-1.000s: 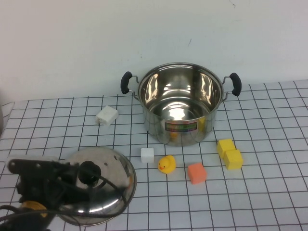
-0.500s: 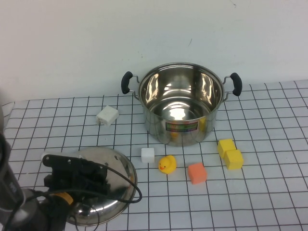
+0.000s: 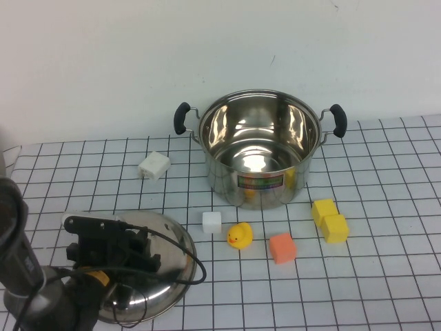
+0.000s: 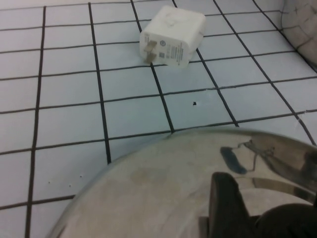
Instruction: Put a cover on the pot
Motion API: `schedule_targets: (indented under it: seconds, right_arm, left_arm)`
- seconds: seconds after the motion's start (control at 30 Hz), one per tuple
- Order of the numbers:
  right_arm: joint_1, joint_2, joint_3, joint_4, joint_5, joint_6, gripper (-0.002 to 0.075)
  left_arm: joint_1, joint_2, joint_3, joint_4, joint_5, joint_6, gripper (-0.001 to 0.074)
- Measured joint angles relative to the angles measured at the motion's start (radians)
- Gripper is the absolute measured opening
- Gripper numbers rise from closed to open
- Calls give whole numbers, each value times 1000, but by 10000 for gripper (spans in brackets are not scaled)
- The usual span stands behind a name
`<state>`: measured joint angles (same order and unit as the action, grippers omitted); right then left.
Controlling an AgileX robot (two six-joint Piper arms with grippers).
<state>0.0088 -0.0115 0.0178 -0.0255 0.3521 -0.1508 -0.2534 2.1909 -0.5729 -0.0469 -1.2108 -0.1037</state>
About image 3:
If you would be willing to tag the orange foam cube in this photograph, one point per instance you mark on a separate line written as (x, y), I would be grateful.
(282, 249)

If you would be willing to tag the yellow rubber duck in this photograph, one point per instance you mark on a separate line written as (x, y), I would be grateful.
(240, 237)

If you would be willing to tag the white black-checked tablecloth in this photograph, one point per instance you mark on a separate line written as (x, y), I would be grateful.
(379, 241)

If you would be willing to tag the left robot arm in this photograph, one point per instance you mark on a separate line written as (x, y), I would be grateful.
(20, 241)

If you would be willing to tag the white foam cube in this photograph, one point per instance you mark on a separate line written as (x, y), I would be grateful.
(211, 223)

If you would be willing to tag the white power adapter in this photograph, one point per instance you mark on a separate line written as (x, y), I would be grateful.
(155, 165)

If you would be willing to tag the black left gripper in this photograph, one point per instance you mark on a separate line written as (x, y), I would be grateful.
(93, 253)

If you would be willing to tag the steel lid black knob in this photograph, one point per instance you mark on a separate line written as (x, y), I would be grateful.
(165, 293)

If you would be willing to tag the yellow foam cube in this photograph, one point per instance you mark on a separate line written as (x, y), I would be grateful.
(323, 208)
(335, 230)

